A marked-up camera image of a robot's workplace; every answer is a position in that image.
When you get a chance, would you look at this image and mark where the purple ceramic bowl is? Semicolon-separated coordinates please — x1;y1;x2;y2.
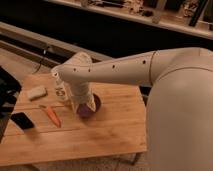
76;94;101;118

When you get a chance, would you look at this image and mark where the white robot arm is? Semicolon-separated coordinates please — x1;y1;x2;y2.
52;47;213;171

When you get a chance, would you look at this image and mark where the orange carrot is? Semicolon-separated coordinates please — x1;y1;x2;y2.
40;105;61;128

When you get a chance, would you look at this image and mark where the wooden table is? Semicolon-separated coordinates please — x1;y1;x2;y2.
0;74;147;166

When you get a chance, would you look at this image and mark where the black smartphone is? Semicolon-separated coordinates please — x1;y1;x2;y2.
10;112;34;130

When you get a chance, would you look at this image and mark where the wooden shelf with clutter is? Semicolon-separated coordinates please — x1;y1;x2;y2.
47;0;213;40

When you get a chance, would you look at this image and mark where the black cable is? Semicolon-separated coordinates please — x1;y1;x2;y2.
32;46;52;75

